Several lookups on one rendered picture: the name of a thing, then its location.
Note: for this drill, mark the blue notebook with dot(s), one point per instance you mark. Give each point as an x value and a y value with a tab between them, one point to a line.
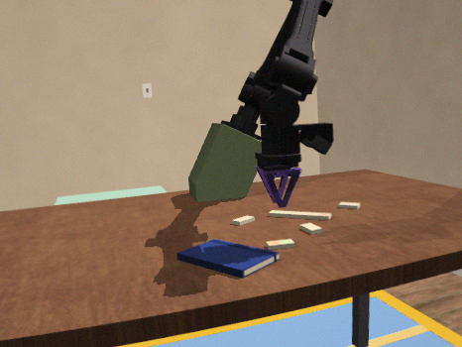
228	258

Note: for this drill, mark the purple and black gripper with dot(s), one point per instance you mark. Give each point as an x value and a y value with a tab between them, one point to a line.
268	168

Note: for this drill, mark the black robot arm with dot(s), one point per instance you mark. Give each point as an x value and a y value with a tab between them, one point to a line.
289	80

